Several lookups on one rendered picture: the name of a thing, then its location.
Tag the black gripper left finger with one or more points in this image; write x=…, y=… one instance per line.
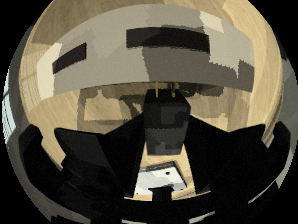
x=119, y=151

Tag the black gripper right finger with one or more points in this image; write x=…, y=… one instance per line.
x=211, y=149

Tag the black two-prong plug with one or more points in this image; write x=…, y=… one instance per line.
x=167, y=115

